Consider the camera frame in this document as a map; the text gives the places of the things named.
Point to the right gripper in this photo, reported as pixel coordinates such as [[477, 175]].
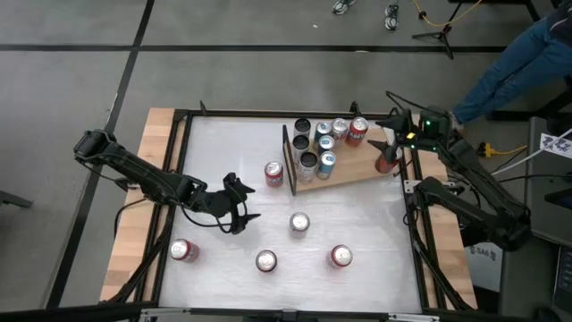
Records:
[[424, 132]]

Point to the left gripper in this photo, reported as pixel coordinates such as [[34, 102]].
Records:
[[221, 203]]

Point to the red soda can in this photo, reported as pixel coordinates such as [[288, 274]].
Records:
[[183, 249], [382, 167]]

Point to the red Fanta can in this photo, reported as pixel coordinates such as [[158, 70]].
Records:
[[356, 132], [341, 256], [273, 173]]

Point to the silver Diet Coke can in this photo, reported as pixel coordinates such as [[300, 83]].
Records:
[[299, 223], [339, 129]]

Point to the red black Coca-Cola can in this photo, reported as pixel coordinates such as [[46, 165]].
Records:
[[266, 260]]

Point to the blue silver Red Bull can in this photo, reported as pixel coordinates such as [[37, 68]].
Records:
[[326, 144]]

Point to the light blue Red Bull can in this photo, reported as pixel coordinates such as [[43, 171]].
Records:
[[327, 163]]

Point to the teal Red Bull can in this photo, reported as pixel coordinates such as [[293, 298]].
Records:
[[322, 130]]

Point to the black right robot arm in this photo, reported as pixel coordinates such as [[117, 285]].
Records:
[[469, 210]]

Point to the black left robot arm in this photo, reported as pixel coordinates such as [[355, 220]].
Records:
[[134, 172]]

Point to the black tripod stand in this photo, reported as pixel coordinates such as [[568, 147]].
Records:
[[442, 33]]

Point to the person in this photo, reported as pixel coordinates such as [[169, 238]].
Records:
[[514, 67], [392, 20]]

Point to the silver aluminium bar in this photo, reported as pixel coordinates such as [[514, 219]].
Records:
[[165, 311], [413, 317]]

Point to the white cardboard box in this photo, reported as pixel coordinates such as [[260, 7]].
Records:
[[485, 264]]

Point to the white marker paper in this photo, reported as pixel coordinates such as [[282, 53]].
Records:
[[556, 145]]

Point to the dark grey cabinet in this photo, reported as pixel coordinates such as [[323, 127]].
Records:
[[527, 286]]

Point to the black stand foot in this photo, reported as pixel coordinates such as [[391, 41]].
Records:
[[15, 199]]

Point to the wooden shelf with black frame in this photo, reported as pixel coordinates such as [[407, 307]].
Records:
[[353, 172]]

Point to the black metal table frame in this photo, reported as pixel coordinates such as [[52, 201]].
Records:
[[290, 114]]

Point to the black camera rig crossbar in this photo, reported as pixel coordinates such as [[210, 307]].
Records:
[[67, 313]]

